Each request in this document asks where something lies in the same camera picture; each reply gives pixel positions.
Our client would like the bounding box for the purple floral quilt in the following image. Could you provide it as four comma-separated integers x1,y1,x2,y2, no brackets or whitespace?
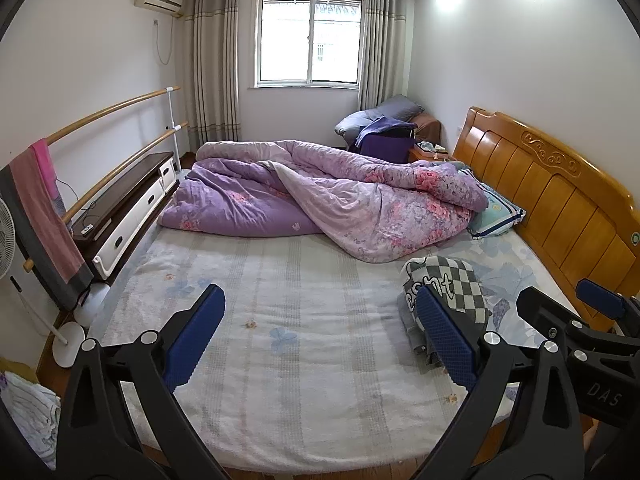
157,139,491,263

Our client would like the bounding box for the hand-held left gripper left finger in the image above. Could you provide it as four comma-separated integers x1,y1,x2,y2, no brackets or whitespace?
56,283,231,480

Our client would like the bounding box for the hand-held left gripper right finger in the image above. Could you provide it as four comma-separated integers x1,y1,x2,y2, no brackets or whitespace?
415,286,591,480

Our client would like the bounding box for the white standing fan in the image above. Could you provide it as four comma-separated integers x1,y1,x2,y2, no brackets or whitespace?
0,196,87,367

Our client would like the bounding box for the bed with floral sheet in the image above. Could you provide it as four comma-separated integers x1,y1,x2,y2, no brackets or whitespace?
82,227,581,473

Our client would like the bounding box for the brown chair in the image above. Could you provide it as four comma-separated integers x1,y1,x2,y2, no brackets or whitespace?
412,112,442,143

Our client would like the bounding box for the grey white checkered cardigan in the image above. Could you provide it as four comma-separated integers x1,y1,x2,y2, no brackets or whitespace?
400,255,496,328

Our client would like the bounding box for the wooden nightstand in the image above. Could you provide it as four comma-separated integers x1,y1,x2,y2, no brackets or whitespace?
410,146,453,163

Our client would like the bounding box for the pink grey towel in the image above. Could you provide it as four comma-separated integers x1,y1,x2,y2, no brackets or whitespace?
0,139,95,311

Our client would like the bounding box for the dark white low cabinet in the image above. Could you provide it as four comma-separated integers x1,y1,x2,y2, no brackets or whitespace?
70,152,178,281

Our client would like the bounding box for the wooden double bar rack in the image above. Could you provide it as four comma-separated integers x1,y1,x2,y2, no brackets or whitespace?
24,86,190,327

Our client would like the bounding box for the pile of light clothes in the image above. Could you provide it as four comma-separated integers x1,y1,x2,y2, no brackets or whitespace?
0,370,63,471

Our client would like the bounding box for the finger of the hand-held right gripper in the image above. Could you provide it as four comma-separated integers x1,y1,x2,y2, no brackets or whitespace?
575,279,640,333
516,286,583,348

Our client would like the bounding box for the blue trimmed pillow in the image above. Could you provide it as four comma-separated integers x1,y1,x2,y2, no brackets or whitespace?
467,167,527,238

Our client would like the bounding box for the purple cloth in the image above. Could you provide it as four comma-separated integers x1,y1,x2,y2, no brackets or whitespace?
350,117,418,163

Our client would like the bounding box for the wooden headboard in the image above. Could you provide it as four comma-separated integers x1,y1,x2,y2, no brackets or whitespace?
452,106,640,331

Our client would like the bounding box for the white framed window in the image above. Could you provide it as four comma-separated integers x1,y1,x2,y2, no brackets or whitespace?
252,0,362,88

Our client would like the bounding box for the air conditioner cable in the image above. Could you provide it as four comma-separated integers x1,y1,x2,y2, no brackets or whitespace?
152,17,174,66

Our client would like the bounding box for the grey folded garment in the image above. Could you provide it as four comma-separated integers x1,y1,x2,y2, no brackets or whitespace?
397,300,451,368

